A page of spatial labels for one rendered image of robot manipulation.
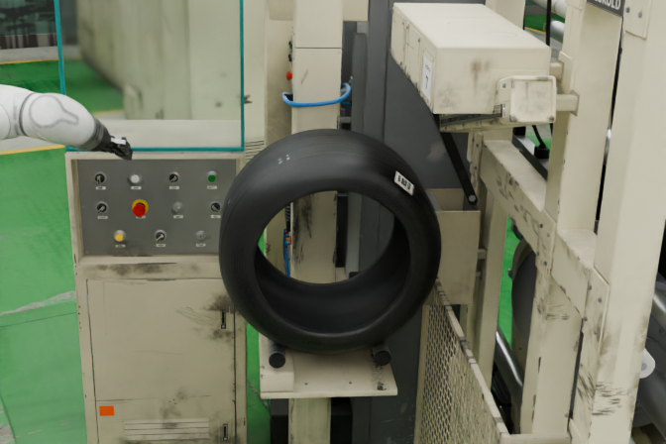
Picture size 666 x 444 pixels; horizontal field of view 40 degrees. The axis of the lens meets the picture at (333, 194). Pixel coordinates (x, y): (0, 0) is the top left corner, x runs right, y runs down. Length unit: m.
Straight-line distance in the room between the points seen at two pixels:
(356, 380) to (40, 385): 1.94
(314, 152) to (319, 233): 0.48
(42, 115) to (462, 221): 1.23
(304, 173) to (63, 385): 2.18
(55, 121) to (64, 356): 2.41
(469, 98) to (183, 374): 1.63
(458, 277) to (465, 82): 0.92
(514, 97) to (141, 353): 1.74
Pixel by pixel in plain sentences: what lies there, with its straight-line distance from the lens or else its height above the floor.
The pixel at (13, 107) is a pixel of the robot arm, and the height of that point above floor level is 1.60.
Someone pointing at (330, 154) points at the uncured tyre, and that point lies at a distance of 2.25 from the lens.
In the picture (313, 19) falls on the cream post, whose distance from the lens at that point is 2.51.
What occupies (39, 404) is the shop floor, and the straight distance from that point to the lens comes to 4.04.
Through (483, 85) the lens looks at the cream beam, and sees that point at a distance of 1.97.
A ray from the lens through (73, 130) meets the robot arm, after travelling 2.10.
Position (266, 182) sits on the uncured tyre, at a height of 1.39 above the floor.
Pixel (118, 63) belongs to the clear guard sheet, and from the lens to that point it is 2.85.
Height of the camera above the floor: 2.14
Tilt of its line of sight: 20 degrees down
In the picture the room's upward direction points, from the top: 2 degrees clockwise
